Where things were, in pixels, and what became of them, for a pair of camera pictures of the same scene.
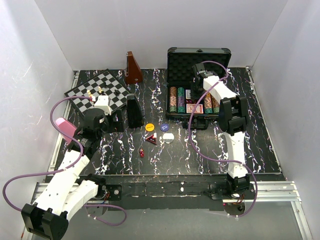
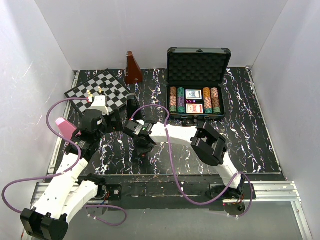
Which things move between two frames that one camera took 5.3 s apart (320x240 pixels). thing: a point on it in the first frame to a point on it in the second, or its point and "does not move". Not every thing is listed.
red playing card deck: [190, 108] does not move
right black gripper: [193, 95] to [142, 151]
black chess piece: [117, 92] does not move
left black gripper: [117, 125] does not move
